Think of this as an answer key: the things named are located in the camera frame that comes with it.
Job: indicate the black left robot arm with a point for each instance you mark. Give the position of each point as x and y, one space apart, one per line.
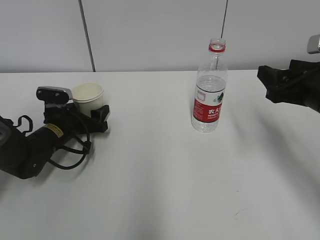
24 151

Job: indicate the clear plastic water bottle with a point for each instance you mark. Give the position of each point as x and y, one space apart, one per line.
211 82

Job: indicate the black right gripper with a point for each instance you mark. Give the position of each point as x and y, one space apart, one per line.
297 85

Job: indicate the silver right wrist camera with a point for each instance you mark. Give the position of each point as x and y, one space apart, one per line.
313 45

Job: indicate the white paper cup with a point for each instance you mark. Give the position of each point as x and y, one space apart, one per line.
87 97

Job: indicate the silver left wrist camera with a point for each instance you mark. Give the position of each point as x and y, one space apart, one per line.
54 95

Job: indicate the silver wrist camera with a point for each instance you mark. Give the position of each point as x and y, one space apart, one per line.
54 95
313 45

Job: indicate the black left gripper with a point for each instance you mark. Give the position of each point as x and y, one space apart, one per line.
66 120

